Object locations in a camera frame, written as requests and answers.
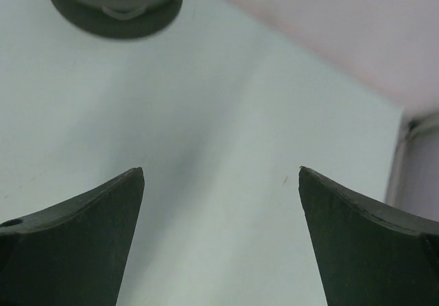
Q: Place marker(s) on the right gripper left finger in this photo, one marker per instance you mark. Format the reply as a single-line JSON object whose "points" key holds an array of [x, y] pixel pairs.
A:
{"points": [[75, 252]]}

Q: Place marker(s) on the black cable spool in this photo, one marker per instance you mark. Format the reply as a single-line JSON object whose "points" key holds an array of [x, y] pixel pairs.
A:
{"points": [[119, 19]]}

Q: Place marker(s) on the right aluminium frame post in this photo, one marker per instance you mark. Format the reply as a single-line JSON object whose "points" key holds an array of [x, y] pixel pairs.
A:
{"points": [[415, 160]]}

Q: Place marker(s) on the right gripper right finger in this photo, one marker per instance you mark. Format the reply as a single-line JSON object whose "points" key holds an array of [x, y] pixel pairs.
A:
{"points": [[368, 253]]}

